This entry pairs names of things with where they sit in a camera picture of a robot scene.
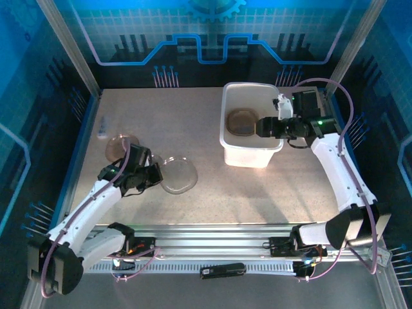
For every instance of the clear plastic plate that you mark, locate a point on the clear plastic plate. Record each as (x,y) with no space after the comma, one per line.
(180,175)

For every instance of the white plastic bin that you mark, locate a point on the white plastic bin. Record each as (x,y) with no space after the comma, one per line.
(244,157)

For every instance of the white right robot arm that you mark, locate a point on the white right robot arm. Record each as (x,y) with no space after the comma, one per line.
(334,167)

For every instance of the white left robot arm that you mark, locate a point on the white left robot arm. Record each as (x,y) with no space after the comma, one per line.
(93,202)

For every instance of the small white plastic tube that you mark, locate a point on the small white plastic tube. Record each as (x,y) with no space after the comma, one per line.
(102,130)

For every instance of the black left controller box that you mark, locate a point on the black left controller box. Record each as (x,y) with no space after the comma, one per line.
(124,266)

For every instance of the black controller box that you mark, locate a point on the black controller box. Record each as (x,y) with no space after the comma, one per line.
(302,268)
(124,266)

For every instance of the black flat device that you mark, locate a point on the black flat device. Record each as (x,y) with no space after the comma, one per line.
(222,270)

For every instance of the black right controller box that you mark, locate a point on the black right controller box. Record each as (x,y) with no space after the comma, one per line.
(302,268)

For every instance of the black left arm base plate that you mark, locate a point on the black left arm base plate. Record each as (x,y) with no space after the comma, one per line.
(148,241)

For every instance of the aluminium frame post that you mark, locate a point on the aluminium frame post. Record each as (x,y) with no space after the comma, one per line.
(350,48)
(71,48)

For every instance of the aluminium mounting rail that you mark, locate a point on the aluminium mounting rail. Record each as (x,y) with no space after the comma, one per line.
(209,244)

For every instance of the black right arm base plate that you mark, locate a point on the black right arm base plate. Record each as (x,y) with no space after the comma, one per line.
(278,246)

